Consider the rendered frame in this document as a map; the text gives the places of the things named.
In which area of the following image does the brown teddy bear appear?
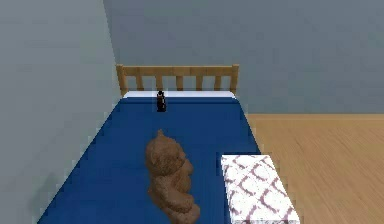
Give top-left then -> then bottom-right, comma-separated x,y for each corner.
145,129 -> 202,224

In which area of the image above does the small black bottle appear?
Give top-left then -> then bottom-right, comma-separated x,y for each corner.
156,90 -> 167,113

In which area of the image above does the blue wooden bed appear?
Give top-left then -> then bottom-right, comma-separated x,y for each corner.
37,63 -> 264,224

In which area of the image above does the white patterned pillow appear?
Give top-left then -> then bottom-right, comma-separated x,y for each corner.
220,154 -> 300,224

